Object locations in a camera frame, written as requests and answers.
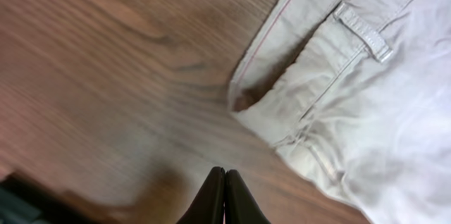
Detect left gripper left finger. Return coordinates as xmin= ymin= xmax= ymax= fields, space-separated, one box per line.
xmin=177 ymin=166 xmax=225 ymax=224

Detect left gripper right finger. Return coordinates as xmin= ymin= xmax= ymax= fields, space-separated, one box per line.
xmin=225 ymin=170 xmax=270 ymax=224

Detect beige shorts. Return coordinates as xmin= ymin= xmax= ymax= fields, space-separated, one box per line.
xmin=228 ymin=0 xmax=450 ymax=223

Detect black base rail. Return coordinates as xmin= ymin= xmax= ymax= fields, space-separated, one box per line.
xmin=1 ymin=175 xmax=91 ymax=224

